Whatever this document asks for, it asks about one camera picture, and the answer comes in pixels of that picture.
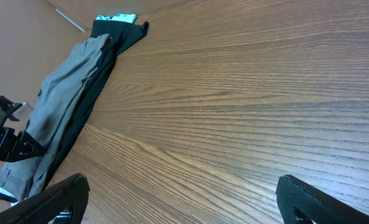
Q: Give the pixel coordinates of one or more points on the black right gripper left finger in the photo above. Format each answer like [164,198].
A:
[64,202]

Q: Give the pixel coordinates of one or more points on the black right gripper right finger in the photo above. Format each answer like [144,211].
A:
[301,203]

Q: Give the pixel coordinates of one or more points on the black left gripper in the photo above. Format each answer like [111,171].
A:
[17,148]

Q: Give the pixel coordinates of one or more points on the grey shorts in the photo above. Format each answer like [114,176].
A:
[57,99]

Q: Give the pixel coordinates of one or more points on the black garment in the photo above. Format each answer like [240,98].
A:
[122,36]

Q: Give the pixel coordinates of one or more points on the light blue shirt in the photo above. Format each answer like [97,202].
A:
[129,18]

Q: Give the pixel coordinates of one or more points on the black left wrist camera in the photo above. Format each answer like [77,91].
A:
[15,112]

